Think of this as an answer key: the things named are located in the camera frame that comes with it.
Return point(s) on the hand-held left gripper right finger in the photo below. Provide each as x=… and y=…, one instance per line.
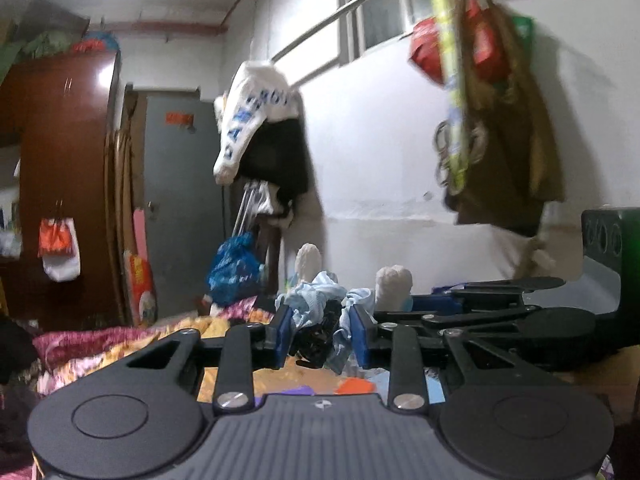
x=360, y=341

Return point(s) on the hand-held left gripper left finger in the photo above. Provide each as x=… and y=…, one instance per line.
x=283, y=336

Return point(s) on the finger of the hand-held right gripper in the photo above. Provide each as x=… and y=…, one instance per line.
x=450, y=321
x=434, y=303

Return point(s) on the light blue cloth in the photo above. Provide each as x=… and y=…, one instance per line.
x=312, y=294

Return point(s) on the black cloth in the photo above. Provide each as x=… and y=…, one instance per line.
x=315, y=340

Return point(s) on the white knitted sock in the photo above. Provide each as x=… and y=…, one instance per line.
x=394, y=286
x=308, y=262

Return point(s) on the orange cloth piece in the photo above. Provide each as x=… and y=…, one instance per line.
x=356, y=386

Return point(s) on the purple cloth piece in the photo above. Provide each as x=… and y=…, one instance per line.
x=292, y=393

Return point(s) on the blue plastic bag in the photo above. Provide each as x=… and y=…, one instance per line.
x=232, y=272

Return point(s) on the brown hanging bag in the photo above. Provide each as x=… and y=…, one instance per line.
x=515, y=160

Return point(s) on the folded metal rack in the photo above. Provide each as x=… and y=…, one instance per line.
x=246, y=210

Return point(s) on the colourful printed blanket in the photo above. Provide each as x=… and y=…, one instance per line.
x=150, y=332

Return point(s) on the red printed package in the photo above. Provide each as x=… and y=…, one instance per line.
x=142, y=287

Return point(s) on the metal rings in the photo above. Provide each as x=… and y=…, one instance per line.
x=442, y=140

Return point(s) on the grey door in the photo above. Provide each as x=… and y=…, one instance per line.
x=185, y=200

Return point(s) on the black hanging garment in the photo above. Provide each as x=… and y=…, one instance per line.
x=277, y=160

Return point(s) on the leaning cardboard sheets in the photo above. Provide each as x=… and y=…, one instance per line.
x=125, y=195

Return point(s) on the yellow green printed roll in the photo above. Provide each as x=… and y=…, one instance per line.
x=452, y=75

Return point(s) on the white printed garment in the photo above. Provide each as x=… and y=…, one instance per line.
x=250, y=105

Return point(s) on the red packet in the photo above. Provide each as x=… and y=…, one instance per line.
x=482, y=40

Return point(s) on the red and white hanging bag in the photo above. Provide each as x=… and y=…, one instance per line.
x=60, y=250

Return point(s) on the red snack bag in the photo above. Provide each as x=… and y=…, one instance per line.
x=425, y=50

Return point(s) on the dark cloth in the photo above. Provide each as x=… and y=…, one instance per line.
x=15, y=360

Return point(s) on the brown wooden wardrobe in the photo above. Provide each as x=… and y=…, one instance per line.
x=55, y=160

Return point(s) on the metal hanging rod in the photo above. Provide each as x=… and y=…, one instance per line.
x=320, y=25

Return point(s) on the blue and red bag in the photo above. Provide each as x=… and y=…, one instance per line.
x=97, y=42

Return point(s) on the green cloth bundle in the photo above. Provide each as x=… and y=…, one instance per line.
x=35, y=45

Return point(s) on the window with metal frame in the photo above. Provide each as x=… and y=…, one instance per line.
x=380, y=10

